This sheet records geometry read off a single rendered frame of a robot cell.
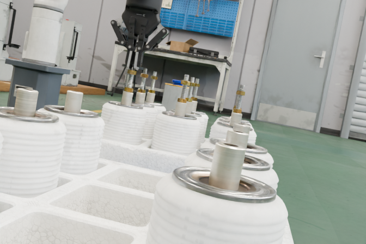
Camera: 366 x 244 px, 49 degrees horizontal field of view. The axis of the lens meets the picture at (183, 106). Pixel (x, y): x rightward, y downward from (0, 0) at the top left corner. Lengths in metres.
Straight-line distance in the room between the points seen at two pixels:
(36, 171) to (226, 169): 0.23
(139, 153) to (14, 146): 0.39
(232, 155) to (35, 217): 0.21
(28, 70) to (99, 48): 5.41
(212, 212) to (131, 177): 0.37
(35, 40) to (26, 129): 0.90
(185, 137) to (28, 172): 0.43
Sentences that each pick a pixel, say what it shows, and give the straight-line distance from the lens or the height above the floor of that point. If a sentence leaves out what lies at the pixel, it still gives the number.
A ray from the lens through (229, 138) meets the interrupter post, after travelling 0.40.
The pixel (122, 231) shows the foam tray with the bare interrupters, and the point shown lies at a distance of 0.38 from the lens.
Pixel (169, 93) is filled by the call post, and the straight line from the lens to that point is 1.23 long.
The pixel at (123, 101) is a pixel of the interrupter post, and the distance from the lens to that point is 0.86.
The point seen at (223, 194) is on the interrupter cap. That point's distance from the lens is 0.26.
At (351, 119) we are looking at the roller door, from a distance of 6.08.
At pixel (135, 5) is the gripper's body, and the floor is 0.46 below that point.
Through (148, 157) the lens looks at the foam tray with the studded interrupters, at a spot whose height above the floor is 0.17.
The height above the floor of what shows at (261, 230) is 0.24.
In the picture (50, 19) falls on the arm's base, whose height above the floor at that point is 0.44.
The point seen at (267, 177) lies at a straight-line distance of 0.39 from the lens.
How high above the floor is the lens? 0.32
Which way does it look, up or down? 3 degrees down
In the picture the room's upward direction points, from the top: 10 degrees clockwise
